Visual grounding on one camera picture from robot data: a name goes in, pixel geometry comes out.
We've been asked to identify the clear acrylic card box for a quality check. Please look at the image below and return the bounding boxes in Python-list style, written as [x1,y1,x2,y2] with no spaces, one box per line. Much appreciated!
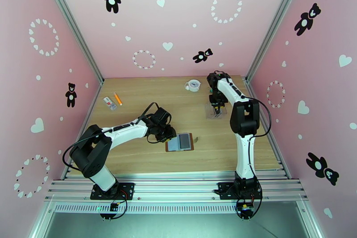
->
[206,103,226,120]

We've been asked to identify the dark grey credit card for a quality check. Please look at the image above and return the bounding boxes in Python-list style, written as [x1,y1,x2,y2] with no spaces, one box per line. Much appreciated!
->
[179,133,191,150]

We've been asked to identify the brown leather card holder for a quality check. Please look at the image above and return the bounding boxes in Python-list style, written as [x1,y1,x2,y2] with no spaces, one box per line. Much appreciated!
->
[165,132,199,152]

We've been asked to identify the white round alarm clock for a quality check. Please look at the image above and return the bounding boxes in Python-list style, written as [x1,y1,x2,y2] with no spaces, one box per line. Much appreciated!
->
[184,79,202,92]

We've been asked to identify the clear plastic packet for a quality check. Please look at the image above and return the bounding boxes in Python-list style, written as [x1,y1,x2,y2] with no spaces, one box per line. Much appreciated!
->
[103,96,118,111]

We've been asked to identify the vented metal strip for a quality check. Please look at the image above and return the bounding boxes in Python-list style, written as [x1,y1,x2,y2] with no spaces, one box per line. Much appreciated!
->
[53,202,241,215]

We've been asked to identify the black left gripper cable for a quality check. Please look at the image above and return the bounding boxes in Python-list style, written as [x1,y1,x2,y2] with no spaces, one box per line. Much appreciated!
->
[138,102,160,119]

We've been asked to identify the aluminium table side rail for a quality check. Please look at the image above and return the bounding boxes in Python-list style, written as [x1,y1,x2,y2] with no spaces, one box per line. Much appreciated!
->
[245,81,293,181]
[60,84,104,181]

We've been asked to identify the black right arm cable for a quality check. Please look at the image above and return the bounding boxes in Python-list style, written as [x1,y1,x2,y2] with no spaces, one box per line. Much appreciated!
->
[245,96,273,182]

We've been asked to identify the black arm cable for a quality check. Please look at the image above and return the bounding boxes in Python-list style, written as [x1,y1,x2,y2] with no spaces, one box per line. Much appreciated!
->
[62,127,112,172]
[245,96,273,182]

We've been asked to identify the aluminium rail platform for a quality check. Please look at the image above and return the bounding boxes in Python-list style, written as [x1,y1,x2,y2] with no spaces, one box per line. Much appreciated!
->
[44,172,309,203]

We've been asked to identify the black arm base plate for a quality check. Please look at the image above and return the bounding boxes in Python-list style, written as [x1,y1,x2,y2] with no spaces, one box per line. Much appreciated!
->
[217,182,263,200]
[90,182,135,200]

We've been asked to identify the aluminium frame post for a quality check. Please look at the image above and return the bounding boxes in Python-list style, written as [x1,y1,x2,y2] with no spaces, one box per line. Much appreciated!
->
[245,0,309,83]
[37,0,104,85]

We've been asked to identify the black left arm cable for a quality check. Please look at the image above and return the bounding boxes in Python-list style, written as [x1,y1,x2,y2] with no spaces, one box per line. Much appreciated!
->
[62,127,112,172]

